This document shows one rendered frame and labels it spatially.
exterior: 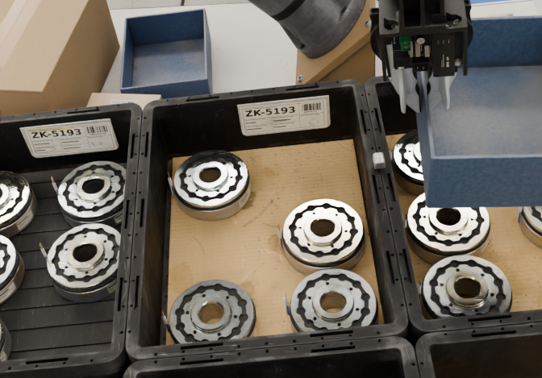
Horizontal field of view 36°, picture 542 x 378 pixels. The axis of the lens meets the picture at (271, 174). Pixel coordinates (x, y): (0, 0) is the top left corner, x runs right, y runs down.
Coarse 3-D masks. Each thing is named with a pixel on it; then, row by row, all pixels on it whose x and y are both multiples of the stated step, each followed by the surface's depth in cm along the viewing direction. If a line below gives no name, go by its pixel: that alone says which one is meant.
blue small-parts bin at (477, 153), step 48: (480, 48) 89; (528, 48) 88; (480, 96) 88; (528, 96) 87; (432, 144) 75; (480, 144) 83; (528, 144) 83; (432, 192) 77; (480, 192) 76; (528, 192) 76
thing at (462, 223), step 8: (432, 208) 104; (440, 208) 104; (448, 208) 104; (456, 208) 103; (464, 208) 103; (432, 216) 103; (464, 216) 102; (432, 224) 102; (440, 224) 102; (456, 224) 102; (464, 224) 101; (448, 232) 101; (456, 232) 101
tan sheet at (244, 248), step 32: (256, 160) 117; (288, 160) 116; (320, 160) 116; (352, 160) 115; (256, 192) 113; (288, 192) 113; (320, 192) 112; (352, 192) 111; (192, 224) 110; (224, 224) 110; (256, 224) 109; (192, 256) 107; (224, 256) 106; (256, 256) 106; (256, 288) 102; (288, 288) 102; (288, 320) 99
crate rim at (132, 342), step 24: (192, 96) 112; (216, 96) 112; (240, 96) 112; (264, 96) 111; (360, 96) 109; (144, 120) 110; (360, 120) 106; (144, 144) 107; (144, 168) 104; (144, 192) 101; (144, 216) 99; (384, 216) 95; (144, 240) 96; (384, 240) 93; (144, 264) 95; (384, 264) 91; (264, 336) 86; (288, 336) 86; (312, 336) 86; (336, 336) 86; (360, 336) 85; (384, 336) 85
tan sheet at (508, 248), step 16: (400, 192) 111; (496, 208) 107; (512, 208) 107; (496, 224) 106; (512, 224) 105; (496, 240) 104; (512, 240) 104; (528, 240) 103; (416, 256) 103; (480, 256) 102; (496, 256) 102; (512, 256) 102; (528, 256) 102; (416, 272) 102; (512, 272) 100; (528, 272) 100; (512, 288) 99; (528, 288) 99; (512, 304) 98; (528, 304) 97
